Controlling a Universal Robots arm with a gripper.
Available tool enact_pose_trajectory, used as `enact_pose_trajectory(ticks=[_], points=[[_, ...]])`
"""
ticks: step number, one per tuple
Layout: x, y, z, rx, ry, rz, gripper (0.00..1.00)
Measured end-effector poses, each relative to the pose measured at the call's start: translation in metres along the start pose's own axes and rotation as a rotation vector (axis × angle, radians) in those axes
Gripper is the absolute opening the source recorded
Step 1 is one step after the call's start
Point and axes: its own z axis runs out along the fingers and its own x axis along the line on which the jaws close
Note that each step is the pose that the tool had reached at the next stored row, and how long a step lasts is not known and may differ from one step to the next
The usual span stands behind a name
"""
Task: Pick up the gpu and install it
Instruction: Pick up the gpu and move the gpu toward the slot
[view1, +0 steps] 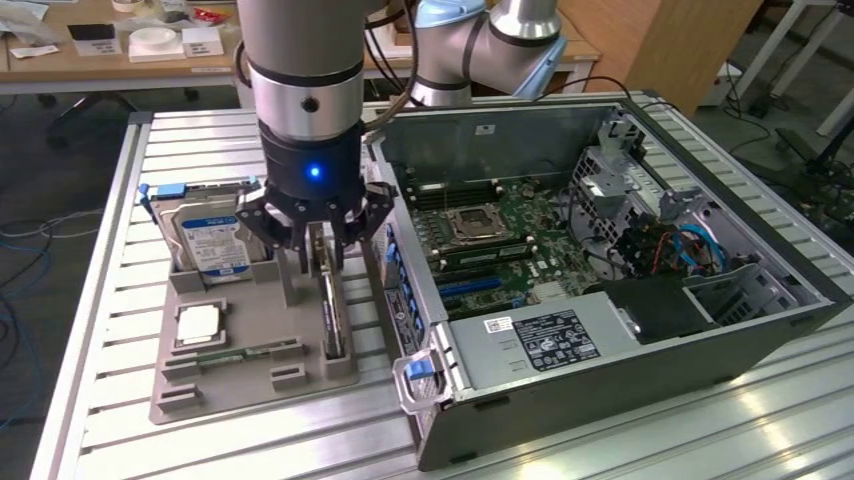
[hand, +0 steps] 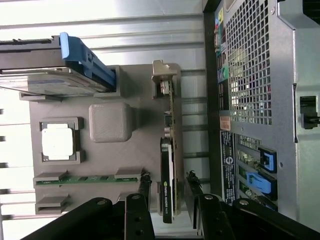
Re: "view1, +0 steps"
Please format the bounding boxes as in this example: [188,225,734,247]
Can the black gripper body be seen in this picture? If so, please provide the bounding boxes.
[256,121,376,215]

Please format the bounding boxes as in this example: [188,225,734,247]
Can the Nvidia graphics card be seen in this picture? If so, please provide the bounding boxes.
[304,219,350,359]

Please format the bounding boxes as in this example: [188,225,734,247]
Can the hard disk with blue carrier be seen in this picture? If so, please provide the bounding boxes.
[139,175,268,289]

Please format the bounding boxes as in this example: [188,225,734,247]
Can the metal CPU socket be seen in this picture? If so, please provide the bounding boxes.
[450,205,512,241]

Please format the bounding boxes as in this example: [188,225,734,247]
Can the silver CPU chip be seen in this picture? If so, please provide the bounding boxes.
[173,302,232,347]

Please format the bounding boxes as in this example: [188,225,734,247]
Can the green Dell motherboard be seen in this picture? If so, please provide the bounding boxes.
[399,177,602,321]

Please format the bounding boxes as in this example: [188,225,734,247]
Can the green RAM stick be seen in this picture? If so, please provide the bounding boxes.
[192,342,299,365]

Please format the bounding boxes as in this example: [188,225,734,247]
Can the white paper stack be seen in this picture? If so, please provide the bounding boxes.
[364,22,415,60]

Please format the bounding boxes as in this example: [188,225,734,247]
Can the plain white box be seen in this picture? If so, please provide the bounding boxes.
[180,27,227,59]

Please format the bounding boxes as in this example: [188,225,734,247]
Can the grey plastic parts rack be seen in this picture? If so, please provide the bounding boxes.
[147,239,362,426]

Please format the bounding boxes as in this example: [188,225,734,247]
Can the perforated metal drive cage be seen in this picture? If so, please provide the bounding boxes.
[570,144,668,241]

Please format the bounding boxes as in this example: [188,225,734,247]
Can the grey power supply unit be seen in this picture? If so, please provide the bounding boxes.
[446,292,642,391]

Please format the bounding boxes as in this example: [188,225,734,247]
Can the black chair base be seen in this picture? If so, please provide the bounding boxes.
[43,92,139,149]

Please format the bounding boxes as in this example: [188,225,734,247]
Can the wooden desk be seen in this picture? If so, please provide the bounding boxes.
[0,0,602,96]

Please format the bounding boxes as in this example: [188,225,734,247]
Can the white box with black lid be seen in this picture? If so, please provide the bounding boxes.
[65,23,123,57]

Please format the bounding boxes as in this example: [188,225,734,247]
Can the dark grey open PC case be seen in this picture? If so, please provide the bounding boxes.
[346,97,854,474]

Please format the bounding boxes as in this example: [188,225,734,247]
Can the clear plastic bag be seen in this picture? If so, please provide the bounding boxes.
[0,12,65,46]

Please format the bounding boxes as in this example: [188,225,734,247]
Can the wooden cabinet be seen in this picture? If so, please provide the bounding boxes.
[556,0,766,116]

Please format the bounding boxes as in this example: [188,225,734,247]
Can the grey metal disk bay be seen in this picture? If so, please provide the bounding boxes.
[680,259,802,326]

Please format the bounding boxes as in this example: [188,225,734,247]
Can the black stand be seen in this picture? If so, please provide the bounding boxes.
[773,124,854,221]

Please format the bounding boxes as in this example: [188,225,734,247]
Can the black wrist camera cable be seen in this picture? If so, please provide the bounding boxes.
[363,9,419,137]

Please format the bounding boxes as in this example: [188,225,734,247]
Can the white floor cable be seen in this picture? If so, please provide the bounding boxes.
[0,209,101,239]

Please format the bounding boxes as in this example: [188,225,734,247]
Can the black wire bundle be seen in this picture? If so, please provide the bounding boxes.
[579,219,675,281]

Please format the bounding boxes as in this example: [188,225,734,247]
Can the blue floor cable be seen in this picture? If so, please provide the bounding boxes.
[0,234,55,431]

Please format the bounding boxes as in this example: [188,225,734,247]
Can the black power cable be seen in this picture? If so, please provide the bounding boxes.
[543,74,675,119]

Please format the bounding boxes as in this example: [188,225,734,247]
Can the blue SATA wire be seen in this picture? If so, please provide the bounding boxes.
[672,224,728,276]

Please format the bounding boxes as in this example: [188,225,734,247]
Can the white table frame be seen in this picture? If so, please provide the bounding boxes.
[726,0,854,136]

